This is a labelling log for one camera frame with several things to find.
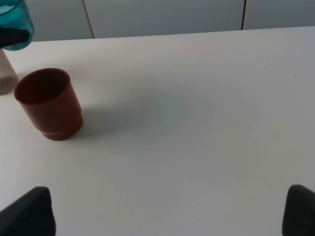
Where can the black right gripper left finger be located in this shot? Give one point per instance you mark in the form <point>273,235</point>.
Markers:
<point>30,215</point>

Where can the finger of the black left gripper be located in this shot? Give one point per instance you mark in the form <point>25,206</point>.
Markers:
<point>12,36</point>

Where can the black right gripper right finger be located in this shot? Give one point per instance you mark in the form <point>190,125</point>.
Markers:
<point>299,212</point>

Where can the translucent teal plastic cup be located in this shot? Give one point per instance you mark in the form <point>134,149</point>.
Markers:
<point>15,14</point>

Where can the transparent brown plastic bottle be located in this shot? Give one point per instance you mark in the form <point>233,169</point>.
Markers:
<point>8,76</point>

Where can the red plastic cup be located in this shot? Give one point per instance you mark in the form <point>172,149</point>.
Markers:
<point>48,98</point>

